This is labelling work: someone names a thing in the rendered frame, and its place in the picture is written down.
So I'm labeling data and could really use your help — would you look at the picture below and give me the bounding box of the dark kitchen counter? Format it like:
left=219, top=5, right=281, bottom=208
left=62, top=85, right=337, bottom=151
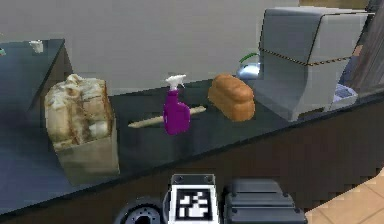
left=0, top=38, right=384, bottom=224

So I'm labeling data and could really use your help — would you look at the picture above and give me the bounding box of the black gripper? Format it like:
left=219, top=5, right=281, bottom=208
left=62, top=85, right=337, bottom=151
left=113, top=196, right=170, bottom=224

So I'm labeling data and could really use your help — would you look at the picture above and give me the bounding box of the grey coffee machine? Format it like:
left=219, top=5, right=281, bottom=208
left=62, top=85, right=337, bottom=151
left=252, top=6, right=374, bottom=122

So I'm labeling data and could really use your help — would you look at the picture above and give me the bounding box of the silver kettle green handle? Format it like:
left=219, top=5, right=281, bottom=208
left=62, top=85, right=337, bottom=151
left=236, top=52, right=262, bottom=81

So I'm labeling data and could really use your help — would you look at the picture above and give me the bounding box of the brown paper bag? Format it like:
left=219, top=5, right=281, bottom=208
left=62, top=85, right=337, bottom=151
left=44, top=73, right=121, bottom=187

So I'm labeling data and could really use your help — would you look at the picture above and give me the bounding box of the brown bread loaf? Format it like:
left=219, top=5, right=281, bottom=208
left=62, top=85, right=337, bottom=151
left=207, top=73, right=257, bottom=122

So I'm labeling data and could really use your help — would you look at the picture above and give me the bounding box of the small white object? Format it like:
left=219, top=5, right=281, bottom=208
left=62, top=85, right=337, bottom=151
left=28, top=39, right=45, bottom=54

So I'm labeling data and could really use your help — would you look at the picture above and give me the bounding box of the tan wooden stick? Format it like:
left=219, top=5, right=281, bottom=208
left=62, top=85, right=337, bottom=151
left=127, top=105, right=207, bottom=129

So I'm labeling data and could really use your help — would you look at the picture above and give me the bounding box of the purple spray bottle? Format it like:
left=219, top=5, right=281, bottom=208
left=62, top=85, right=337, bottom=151
left=162, top=74, right=192, bottom=136

